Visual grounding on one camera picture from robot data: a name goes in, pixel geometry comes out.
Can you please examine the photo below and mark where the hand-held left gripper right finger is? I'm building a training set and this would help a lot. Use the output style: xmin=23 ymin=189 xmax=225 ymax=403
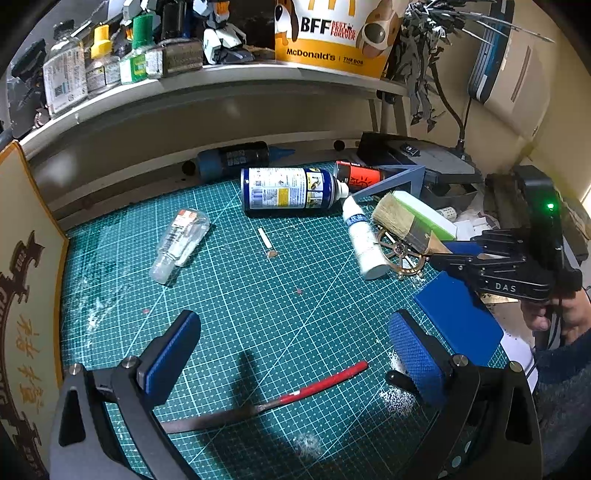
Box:
xmin=386 ymin=310 xmax=542 ymax=480

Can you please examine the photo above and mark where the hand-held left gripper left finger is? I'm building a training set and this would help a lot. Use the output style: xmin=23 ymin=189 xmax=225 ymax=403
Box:
xmin=48 ymin=309 xmax=202 ymax=480

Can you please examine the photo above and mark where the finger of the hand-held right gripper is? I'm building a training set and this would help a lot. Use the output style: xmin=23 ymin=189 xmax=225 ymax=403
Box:
xmin=429 ymin=253 xmax=556 ymax=302
xmin=445 ymin=225 xmax=537 ymax=260

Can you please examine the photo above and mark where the metal file red handle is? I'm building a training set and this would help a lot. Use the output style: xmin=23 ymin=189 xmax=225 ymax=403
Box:
xmin=161 ymin=361 xmax=370 ymax=435

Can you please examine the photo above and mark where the bristle brush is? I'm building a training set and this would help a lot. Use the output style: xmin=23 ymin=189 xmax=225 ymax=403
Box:
xmin=372 ymin=193 xmax=455 ymax=257

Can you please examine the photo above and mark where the brown cardboard box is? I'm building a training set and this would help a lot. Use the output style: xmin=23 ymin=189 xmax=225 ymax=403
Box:
xmin=0 ymin=141 xmax=70 ymax=480

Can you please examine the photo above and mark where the person's right forearm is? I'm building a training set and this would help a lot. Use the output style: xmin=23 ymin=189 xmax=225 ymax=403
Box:
xmin=531 ymin=318 xmax=591 ymax=478

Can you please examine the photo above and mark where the person's right hand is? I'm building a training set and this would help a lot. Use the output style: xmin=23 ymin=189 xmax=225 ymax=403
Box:
xmin=521 ymin=287 xmax=591 ymax=341

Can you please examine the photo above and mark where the pile of white plastic parts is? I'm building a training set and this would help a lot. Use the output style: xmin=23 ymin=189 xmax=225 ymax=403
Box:
xmin=436 ymin=205 xmax=499 ymax=232

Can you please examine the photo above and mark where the blue rectangular block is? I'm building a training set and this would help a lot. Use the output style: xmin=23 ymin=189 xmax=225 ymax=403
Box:
xmin=414 ymin=271 xmax=504 ymax=367

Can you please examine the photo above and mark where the brass ship wheel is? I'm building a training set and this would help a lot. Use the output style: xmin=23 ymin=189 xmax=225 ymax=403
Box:
xmin=375 ymin=226 xmax=430 ymax=282

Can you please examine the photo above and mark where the clear plastic pack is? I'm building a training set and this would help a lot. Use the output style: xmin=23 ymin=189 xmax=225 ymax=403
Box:
xmin=150 ymin=209 xmax=211 ymax=284

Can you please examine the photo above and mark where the green cutting mat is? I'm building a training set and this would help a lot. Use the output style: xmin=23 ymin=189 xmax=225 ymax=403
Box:
xmin=58 ymin=178 xmax=511 ymax=480

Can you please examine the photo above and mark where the black gooseneck stand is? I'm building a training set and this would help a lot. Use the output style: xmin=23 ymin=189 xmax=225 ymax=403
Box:
xmin=431 ymin=65 xmax=469 ymax=155

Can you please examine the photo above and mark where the white glue bottle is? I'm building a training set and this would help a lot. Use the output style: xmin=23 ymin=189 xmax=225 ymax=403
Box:
xmin=342 ymin=196 xmax=389 ymax=280

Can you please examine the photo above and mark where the small white stick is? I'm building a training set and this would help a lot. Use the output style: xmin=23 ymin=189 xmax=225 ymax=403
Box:
xmin=257 ymin=228 xmax=278 ymax=257

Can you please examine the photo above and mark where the beige flat box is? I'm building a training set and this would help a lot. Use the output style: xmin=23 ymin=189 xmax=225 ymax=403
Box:
xmin=480 ymin=28 xmax=559 ymax=144

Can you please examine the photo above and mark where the red black can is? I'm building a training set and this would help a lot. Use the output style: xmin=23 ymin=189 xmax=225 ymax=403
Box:
xmin=334 ymin=161 xmax=393 ymax=193

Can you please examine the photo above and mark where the blue white power strip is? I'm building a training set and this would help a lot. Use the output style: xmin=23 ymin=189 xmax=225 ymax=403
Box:
xmin=468 ymin=0 xmax=515 ymax=102

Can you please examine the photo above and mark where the dark winged model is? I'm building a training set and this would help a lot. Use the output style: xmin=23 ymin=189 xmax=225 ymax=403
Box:
xmin=392 ymin=0 xmax=555 ymax=134

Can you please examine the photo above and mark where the white blue spray can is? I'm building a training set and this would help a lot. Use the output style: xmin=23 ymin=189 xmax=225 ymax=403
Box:
xmin=240 ymin=167 xmax=352 ymax=217

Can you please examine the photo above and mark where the dark blue capped bottle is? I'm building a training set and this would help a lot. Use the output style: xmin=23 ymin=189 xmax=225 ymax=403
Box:
xmin=196 ymin=142 xmax=296 ymax=180

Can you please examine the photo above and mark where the white riser shelf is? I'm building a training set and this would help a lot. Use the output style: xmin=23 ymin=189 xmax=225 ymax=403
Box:
xmin=18 ymin=62 xmax=411 ymax=217

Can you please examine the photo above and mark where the paper bucket dog print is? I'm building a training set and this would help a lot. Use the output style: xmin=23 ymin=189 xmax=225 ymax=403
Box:
xmin=272 ymin=0 xmax=402 ymax=79

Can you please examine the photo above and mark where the small green white box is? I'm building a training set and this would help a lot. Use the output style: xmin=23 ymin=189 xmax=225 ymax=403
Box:
xmin=145 ymin=46 xmax=165 ymax=79

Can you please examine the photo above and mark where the clear glass bottle white label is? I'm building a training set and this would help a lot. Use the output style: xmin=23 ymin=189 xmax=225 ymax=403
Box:
xmin=42 ymin=39 xmax=88 ymax=116

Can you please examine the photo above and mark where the yellow capped bottle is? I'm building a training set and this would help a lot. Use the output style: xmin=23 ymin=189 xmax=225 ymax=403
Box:
xmin=85 ymin=25 xmax=122 ymax=93

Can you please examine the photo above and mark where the green capped bottle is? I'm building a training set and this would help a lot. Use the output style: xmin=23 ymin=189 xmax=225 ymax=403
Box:
xmin=119 ymin=13 xmax=155 ymax=85

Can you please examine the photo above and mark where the small dark box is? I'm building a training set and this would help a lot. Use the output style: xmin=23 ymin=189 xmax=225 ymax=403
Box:
xmin=161 ymin=39 xmax=204 ymax=73

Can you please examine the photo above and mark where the white blue robot model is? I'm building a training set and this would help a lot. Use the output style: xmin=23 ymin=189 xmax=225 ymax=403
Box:
xmin=121 ymin=0 xmax=278 ymax=65

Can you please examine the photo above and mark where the small black object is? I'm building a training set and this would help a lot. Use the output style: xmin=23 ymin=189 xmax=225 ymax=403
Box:
xmin=11 ymin=41 xmax=47 ymax=77

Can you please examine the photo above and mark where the grey triangular frame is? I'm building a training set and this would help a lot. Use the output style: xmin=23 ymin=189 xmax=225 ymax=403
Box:
xmin=355 ymin=165 xmax=426 ymax=206

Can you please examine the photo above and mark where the black power cable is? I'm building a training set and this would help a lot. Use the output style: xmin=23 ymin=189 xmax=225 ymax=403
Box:
xmin=459 ymin=95 xmax=476 ymax=148

